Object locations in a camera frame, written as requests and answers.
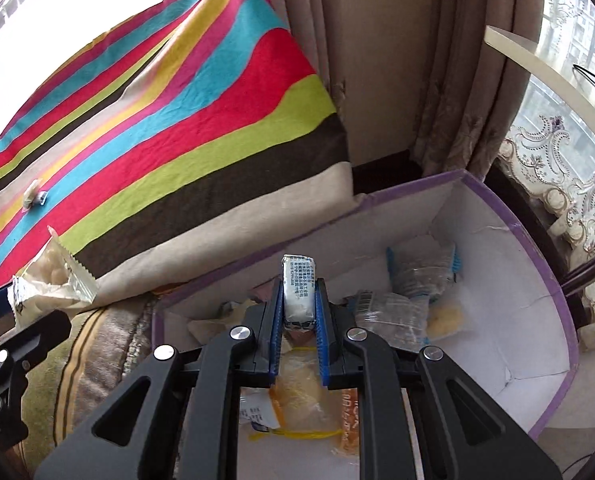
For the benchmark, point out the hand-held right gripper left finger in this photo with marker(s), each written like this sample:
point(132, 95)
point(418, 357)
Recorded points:
point(276, 330)

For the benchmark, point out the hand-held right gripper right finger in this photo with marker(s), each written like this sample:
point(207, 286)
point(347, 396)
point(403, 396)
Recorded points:
point(321, 330)

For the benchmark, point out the white pastry block packet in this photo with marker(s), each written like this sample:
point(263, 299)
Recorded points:
point(300, 285)

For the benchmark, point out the cream snack packet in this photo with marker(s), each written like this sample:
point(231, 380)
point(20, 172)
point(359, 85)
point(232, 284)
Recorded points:
point(52, 270)

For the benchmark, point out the white box with purple rim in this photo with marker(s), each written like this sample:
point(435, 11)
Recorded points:
point(502, 310)

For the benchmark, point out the beige striped towel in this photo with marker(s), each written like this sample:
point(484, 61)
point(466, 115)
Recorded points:
point(102, 340)

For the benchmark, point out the large round white pastry packet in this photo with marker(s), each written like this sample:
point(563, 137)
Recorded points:
point(297, 395)

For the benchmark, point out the brown pastry clear packet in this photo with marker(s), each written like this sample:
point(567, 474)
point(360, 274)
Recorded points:
point(392, 315)

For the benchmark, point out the white packet with blue print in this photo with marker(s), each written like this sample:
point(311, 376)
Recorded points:
point(255, 410)

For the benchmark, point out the small blue edged packet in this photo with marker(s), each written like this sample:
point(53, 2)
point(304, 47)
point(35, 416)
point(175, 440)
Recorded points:
point(32, 197)

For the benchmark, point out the clear packet with blue edges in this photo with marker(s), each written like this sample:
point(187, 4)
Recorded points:
point(422, 270)

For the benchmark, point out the colourful striped tablecloth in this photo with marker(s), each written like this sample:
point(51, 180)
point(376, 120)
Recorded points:
point(202, 135)

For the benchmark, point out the beige curtain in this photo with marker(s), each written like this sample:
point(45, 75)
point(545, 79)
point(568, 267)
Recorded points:
point(402, 60)

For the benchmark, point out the embroidered lace curtain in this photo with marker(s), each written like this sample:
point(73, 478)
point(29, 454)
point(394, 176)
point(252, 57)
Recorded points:
point(552, 160)

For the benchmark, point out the white curved board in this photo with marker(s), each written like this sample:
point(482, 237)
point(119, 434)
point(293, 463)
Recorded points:
point(527, 55)

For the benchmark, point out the dark wooden frame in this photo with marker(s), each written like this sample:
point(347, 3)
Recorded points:
point(527, 210)

